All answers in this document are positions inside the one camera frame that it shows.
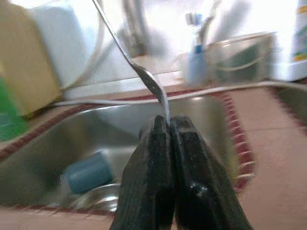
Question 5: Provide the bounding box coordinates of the metal spoon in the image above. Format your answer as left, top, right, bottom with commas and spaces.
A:
92, 0, 172, 127

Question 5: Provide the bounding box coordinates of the clear plastic container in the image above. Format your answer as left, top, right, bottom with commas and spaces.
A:
211, 33, 276, 84

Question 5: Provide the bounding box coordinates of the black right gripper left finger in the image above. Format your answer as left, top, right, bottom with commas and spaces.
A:
109, 115, 175, 230

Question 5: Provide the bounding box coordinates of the blue rabbit mug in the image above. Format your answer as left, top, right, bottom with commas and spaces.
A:
61, 150, 115, 194

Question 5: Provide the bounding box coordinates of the white detergent bottle yellow cap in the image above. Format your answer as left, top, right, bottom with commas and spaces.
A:
289, 0, 307, 81

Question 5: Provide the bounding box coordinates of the green liquid bottle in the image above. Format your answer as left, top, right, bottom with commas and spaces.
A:
0, 76, 31, 142

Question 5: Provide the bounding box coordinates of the stainless steel sink basin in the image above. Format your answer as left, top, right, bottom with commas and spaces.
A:
0, 95, 243, 214

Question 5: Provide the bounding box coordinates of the beige water ioniser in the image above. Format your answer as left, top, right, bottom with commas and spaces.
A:
0, 0, 106, 118

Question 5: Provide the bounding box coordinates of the chrome wall tap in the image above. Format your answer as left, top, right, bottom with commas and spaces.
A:
122, 0, 168, 56

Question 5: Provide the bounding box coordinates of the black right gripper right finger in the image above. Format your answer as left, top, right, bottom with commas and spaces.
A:
168, 114, 253, 230

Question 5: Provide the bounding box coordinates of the steel plate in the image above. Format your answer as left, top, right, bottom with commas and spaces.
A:
69, 183, 123, 213

